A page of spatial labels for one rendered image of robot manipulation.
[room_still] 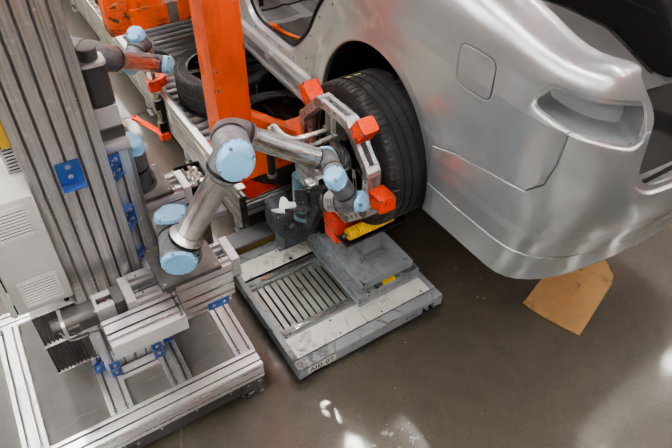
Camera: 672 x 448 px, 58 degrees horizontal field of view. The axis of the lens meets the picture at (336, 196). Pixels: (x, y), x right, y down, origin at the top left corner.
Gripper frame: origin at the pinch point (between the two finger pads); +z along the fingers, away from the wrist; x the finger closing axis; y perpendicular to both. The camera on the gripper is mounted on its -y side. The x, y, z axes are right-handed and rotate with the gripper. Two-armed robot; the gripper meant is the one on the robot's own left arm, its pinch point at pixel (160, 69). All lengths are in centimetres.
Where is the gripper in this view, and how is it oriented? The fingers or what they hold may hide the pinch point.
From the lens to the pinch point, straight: 304.9
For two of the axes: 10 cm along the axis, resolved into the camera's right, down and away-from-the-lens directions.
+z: 0.7, 2.9, 9.6
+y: 6.0, 7.6, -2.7
